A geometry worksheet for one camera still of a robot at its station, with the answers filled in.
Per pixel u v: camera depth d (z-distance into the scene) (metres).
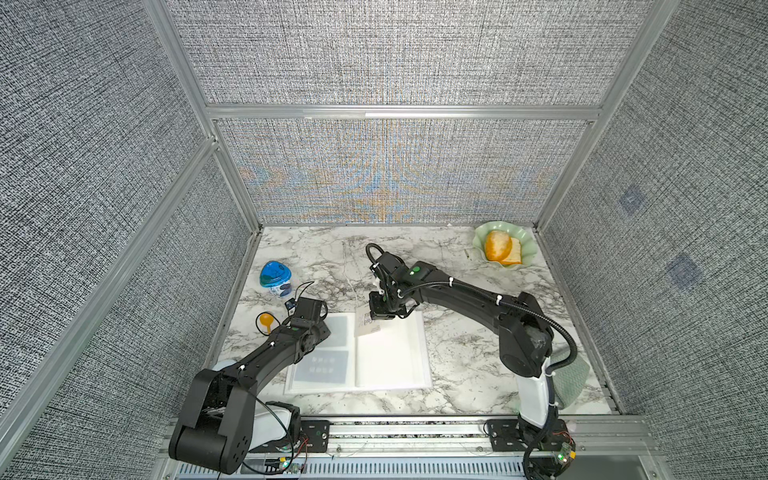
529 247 1.06
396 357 0.86
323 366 0.84
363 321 0.88
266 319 0.94
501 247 1.04
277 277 0.93
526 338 0.52
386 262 0.69
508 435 0.73
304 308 0.72
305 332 0.65
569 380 0.80
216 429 0.41
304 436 0.73
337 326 0.92
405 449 0.73
